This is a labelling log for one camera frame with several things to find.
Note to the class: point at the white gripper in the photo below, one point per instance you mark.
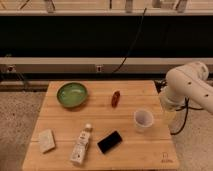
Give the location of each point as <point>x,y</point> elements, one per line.
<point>169,109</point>

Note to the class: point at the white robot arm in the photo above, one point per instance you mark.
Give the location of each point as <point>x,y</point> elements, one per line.
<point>186,81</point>

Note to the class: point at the white plastic cup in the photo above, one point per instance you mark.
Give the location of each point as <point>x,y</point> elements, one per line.
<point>143,119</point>

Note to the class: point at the black smartphone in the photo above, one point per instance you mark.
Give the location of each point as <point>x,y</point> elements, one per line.
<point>109,142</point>

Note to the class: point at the white plastic bottle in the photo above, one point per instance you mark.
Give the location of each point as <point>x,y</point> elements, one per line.
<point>79,151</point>

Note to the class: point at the green ceramic bowl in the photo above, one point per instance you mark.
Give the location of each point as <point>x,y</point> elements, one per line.
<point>72,94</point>

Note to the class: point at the beige sponge block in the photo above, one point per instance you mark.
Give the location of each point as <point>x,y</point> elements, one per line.
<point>46,141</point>

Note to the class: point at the grey metal rail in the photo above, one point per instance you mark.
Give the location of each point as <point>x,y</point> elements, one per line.
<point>95,64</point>

